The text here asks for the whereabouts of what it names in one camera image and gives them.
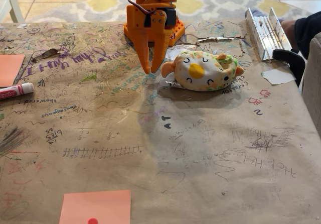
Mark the grey upholstered chair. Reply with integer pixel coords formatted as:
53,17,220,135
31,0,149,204
301,32,321,134

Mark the pink sticky note pad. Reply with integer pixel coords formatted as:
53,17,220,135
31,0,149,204
0,54,26,88

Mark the white owl plush toy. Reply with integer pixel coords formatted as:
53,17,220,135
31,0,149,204
160,50,245,92

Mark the pink sticky note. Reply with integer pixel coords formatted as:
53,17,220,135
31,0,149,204
59,189,132,224

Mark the scribbled brown paper table cover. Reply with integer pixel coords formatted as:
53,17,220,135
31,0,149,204
0,20,321,224

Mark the grey yellow patterned rug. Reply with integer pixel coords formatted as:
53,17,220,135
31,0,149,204
26,0,321,40

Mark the black clamp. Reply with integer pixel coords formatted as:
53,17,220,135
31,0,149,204
272,49,306,88

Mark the white chair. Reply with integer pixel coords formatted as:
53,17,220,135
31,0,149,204
0,0,26,24

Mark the red Crayola marker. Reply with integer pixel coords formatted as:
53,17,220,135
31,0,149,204
0,82,35,101

